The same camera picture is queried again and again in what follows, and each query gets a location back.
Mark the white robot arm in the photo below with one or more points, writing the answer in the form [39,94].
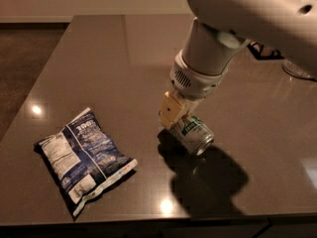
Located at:
[220,29]

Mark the black wire basket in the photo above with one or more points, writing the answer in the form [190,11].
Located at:
[262,52]

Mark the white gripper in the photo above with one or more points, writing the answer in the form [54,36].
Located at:
[194,80]

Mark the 7up soda can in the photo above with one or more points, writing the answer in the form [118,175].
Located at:
[192,134]

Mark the blue white chip bag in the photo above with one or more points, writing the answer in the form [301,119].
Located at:
[84,159]

